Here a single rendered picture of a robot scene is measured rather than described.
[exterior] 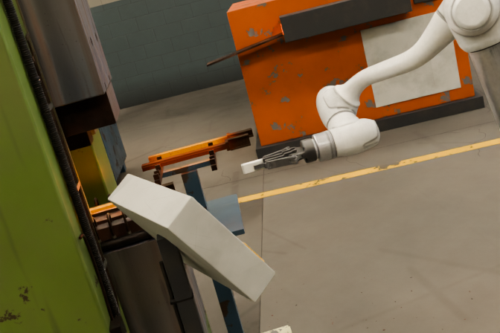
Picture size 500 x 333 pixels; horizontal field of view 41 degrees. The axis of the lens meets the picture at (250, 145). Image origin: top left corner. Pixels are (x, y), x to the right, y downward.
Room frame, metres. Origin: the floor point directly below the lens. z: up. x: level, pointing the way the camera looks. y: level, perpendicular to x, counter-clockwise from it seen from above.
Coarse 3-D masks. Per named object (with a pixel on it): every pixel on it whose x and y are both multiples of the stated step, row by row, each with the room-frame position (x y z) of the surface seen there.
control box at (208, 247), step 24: (120, 192) 1.49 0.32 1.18; (144, 192) 1.40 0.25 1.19; (168, 192) 1.33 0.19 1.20; (144, 216) 1.32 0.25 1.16; (168, 216) 1.25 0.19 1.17; (192, 216) 1.24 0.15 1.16; (168, 240) 1.38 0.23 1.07; (192, 240) 1.24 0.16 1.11; (216, 240) 1.26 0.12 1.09; (192, 264) 1.47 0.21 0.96; (216, 264) 1.25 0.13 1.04; (240, 264) 1.28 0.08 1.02; (264, 264) 1.31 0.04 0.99; (240, 288) 1.27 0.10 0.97; (264, 288) 1.30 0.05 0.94
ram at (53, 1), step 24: (24, 0) 1.79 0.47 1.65; (48, 0) 1.79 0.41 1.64; (72, 0) 1.79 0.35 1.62; (48, 24) 1.79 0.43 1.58; (72, 24) 1.79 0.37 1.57; (48, 48) 1.79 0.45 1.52; (72, 48) 1.79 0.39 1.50; (96, 48) 1.93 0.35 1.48; (48, 72) 1.79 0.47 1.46; (72, 72) 1.79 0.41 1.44; (96, 72) 1.79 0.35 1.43; (72, 96) 1.79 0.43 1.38; (96, 96) 1.80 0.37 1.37
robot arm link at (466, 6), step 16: (448, 0) 1.66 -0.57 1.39; (464, 0) 1.61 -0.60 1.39; (480, 0) 1.59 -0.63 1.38; (496, 0) 1.61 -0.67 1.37; (448, 16) 1.65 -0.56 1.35; (464, 16) 1.61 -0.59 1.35; (480, 16) 1.59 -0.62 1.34; (496, 16) 1.61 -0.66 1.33; (464, 32) 1.62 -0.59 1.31; (480, 32) 1.61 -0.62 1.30; (496, 32) 1.63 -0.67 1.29; (464, 48) 1.68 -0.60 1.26; (480, 48) 1.65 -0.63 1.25; (496, 48) 1.64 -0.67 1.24; (480, 64) 1.67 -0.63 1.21; (496, 64) 1.64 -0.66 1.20; (480, 80) 1.69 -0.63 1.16; (496, 80) 1.64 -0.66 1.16; (496, 96) 1.65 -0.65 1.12; (496, 112) 1.67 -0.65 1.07
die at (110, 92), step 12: (108, 96) 1.85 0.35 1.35; (60, 108) 1.84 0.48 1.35; (72, 108) 1.84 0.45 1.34; (84, 108) 1.84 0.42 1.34; (96, 108) 1.84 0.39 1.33; (108, 108) 1.84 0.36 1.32; (60, 120) 1.83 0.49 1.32; (72, 120) 1.84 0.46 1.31; (84, 120) 1.84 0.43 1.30; (96, 120) 1.84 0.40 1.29; (108, 120) 1.84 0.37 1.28; (72, 132) 1.84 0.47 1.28
